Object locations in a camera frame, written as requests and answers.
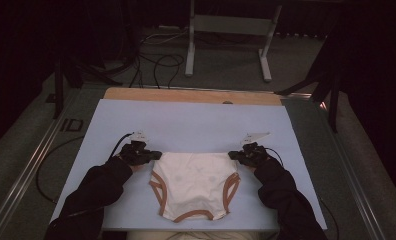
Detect black stand with low legs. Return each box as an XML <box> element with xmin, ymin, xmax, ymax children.
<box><xmin>45</xmin><ymin>49</ymin><xmax>124</xmax><ymax>120</ymax></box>

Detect black looped floor cables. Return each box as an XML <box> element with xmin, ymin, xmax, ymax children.
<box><xmin>128</xmin><ymin>53</ymin><xmax>186</xmax><ymax>90</ymax></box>

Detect thin black floor cable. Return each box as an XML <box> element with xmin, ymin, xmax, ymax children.
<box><xmin>319</xmin><ymin>198</ymin><xmax>340</xmax><ymax>240</ymax></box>

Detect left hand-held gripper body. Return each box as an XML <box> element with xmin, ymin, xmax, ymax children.
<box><xmin>119</xmin><ymin>130</ymin><xmax>152</xmax><ymax>167</ymax></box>

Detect light blue mat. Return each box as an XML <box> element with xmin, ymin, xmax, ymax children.
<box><xmin>51</xmin><ymin>98</ymin><xmax>329</xmax><ymax>233</ymax></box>

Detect black stand with tall legs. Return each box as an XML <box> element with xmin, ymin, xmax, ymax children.
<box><xmin>275</xmin><ymin>33</ymin><xmax>341</xmax><ymax>134</ymax></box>

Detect right hand-held gripper cable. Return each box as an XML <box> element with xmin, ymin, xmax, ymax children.
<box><xmin>265</xmin><ymin>147</ymin><xmax>284</xmax><ymax>167</ymax></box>

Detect long aluminium rail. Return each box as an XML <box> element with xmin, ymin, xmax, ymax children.
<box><xmin>317</xmin><ymin>99</ymin><xmax>389</xmax><ymax>240</ymax></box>
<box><xmin>0</xmin><ymin>89</ymin><xmax>82</xmax><ymax>240</ymax></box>

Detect white floor cable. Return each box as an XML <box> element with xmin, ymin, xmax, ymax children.
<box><xmin>139</xmin><ymin>28</ymin><xmax>190</xmax><ymax>46</ymax></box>

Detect hand-held gripper cable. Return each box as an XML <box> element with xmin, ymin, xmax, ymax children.
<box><xmin>265</xmin><ymin>147</ymin><xmax>284</xmax><ymax>167</ymax></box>
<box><xmin>108</xmin><ymin>132</ymin><xmax>135</xmax><ymax>159</ymax></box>

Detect cream baby bodysuit brown trim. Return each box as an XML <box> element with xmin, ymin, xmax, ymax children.
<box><xmin>148</xmin><ymin>151</ymin><xmax>242</xmax><ymax>224</ymax></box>

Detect left hand-held gripper cable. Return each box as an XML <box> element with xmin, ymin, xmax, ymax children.
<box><xmin>108</xmin><ymin>132</ymin><xmax>135</xmax><ymax>159</ymax></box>

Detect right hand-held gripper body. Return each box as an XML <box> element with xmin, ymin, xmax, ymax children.
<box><xmin>240</xmin><ymin>131</ymin><xmax>272</xmax><ymax>167</ymax></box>

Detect person's light clothing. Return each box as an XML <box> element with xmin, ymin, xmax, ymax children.
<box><xmin>125</xmin><ymin>230</ymin><xmax>280</xmax><ymax>240</ymax></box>

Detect white metal desk frame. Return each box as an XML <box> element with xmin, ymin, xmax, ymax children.
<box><xmin>184</xmin><ymin>0</ymin><xmax>283</xmax><ymax>83</ymax></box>

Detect person's left hand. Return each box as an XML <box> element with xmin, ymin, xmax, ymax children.
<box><xmin>127</xmin><ymin>162</ymin><xmax>146</xmax><ymax>173</ymax></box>

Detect long black floor cable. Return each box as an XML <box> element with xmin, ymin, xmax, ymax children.
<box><xmin>35</xmin><ymin>135</ymin><xmax>85</xmax><ymax>205</ymax></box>

